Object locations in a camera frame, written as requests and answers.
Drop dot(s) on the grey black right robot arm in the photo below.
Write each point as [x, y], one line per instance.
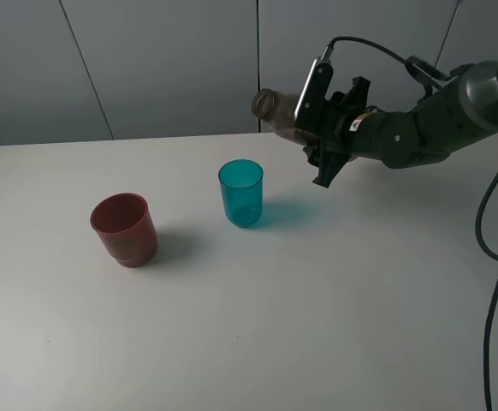
[456, 111]

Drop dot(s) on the brown translucent water bottle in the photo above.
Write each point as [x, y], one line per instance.
[277, 110]

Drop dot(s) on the red plastic cup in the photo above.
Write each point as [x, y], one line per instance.
[124, 225]

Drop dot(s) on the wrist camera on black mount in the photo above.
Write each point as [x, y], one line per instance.
[312, 99]

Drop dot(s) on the teal translucent plastic cup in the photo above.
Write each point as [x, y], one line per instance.
[241, 183]

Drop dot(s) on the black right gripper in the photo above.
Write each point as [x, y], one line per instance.
[339, 130]

